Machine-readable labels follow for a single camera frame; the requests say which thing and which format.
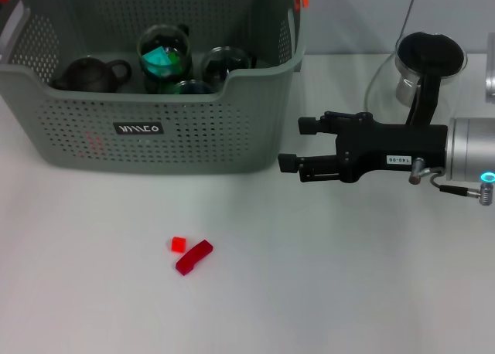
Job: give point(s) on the grey perforated plastic storage bin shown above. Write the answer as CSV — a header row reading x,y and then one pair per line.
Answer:
x,y
232,137

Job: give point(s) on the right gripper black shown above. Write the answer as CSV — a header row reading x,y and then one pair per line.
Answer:
x,y
390,147

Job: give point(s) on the teal square toy plate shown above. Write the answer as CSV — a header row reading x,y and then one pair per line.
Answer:
x,y
156,60

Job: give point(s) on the dark red curved brick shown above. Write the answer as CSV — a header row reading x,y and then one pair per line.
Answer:
x,y
193,258

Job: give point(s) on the glass teacup black holder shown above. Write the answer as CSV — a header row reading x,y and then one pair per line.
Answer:
x,y
177,87
224,66
154,85
164,35

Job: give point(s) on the small red toy cube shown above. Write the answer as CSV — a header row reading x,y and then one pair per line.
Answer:
x,y
178,245

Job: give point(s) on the dark clay teapot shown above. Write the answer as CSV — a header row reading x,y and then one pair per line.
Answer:
x,y
89,75

